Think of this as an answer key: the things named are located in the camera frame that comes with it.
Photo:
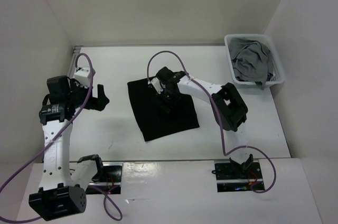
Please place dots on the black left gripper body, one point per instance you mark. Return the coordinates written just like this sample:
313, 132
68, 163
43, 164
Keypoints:
79, 94

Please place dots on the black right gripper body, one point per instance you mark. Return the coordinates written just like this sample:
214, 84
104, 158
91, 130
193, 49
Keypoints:
170, 99

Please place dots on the black skirt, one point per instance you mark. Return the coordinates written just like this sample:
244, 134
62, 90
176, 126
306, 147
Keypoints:
154, 122

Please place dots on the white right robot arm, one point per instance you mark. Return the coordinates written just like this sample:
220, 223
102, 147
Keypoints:
228, 107

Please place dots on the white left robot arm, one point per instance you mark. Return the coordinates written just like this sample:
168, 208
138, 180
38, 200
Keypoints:
61, 192

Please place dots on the grey skirt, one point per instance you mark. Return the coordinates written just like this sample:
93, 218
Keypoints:
252, 61

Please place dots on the white perforated plastic basket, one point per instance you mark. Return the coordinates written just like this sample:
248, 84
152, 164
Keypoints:
278, 73

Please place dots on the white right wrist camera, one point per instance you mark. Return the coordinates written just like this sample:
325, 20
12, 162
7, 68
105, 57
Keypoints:
156, 85

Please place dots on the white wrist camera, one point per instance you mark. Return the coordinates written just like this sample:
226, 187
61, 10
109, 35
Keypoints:
84, 74
156, 85

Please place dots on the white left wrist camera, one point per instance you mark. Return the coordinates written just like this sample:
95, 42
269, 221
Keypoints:
84, 74

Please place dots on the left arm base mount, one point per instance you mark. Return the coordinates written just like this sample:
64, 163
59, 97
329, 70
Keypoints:
110, 180

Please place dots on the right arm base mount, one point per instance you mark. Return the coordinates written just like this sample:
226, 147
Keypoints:
229, 181

